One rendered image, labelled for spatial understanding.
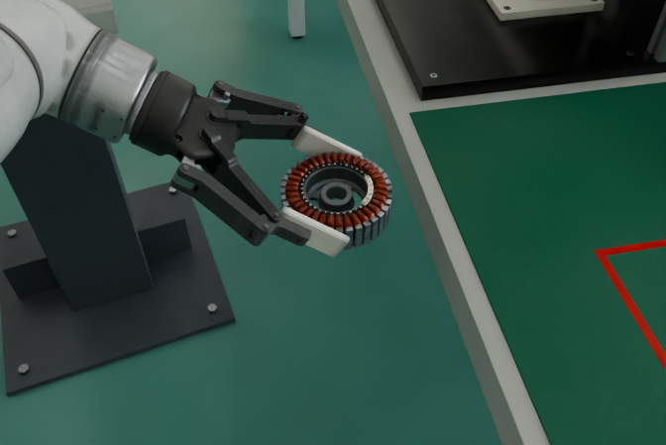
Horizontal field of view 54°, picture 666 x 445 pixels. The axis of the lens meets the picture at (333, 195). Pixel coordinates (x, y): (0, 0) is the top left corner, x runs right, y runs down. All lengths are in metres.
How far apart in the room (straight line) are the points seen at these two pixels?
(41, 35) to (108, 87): 0.07
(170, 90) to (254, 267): 1.02
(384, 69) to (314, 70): 1.31
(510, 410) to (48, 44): 0.47
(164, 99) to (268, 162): 1.25
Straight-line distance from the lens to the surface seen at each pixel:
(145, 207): 1.76
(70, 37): 0.61
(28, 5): 0.61
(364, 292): 1.54
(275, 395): 1.41
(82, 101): 0.61
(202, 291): 1.55
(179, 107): 0.61
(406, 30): 0.91
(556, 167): 0.76
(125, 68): 0.60
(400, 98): 0.83
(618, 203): 0.75
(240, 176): 0.61
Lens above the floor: 1.25
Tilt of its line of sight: 46 degrees down
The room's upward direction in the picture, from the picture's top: straight up
